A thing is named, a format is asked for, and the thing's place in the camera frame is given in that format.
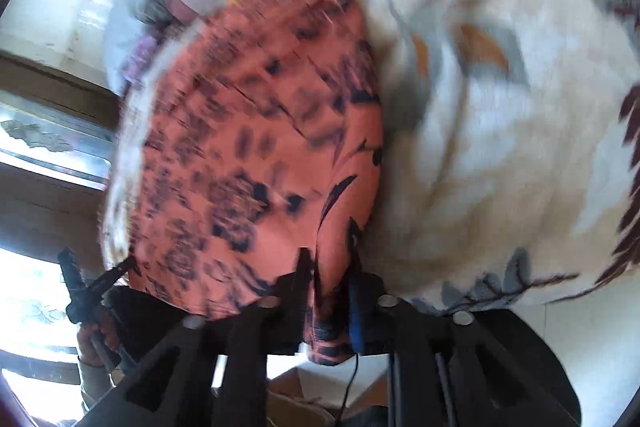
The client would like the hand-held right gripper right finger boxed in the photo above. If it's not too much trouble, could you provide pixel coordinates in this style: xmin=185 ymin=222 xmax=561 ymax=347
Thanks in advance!
xmin=346 ymin=273 xmax=582 ymax=427

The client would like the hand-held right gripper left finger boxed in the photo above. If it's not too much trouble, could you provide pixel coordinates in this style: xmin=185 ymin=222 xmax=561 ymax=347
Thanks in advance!
xmin=87 ymin=247 xmax=321 ymax=427

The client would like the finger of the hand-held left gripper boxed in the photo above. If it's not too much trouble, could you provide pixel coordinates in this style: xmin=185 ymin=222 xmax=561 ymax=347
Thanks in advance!
xmin=56 ymin=248 xmax=86 ymax=325
xmin=82 ymin=255 xmax=137 ymax=308

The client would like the orange black floral cloth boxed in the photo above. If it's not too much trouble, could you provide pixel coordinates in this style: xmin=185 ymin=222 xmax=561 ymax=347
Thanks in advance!
xmin=122 ymin=0 xmax=387 ymax=366

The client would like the person's left forearm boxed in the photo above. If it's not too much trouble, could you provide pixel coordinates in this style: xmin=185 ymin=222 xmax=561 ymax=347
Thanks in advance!
xmin=79 ymin=359 xmax=120 ymax=414

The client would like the person's left hand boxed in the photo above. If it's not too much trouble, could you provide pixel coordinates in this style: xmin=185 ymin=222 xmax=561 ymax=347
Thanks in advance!
xmin=76 ymin=313 xmax=121 ymax=374

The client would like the patterned glass window pane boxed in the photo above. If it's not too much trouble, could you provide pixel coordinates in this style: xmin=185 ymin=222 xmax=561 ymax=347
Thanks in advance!
xmin=0 ymin=89 xmax=117 ymax=188
xmin=0 ymin=248 xmax=101 ymax=355

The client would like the purple cloth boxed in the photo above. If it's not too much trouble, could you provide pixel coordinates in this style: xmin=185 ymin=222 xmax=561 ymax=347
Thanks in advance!
xmin=121 ymin=33 xmax=162 ymax=82

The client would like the cream leaf print blanket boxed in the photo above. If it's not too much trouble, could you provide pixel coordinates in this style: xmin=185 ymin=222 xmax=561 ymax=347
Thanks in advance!
xmin=102 ymin=0 xmax=640 ymax=315

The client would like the light blue pillow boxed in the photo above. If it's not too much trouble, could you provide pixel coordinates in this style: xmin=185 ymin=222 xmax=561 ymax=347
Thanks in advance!
xmin=104 ymin=0 xmax=151 ymax=95

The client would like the thin black cable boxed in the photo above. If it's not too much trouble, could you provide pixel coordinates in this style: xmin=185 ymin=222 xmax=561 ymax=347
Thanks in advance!
xmin=332 ymin=351 xmax=362 ymax=425

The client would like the wooden window frame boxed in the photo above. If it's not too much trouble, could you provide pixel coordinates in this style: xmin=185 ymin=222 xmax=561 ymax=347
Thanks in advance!
xmin=0 ymin=51 xmax=123 ymax=275

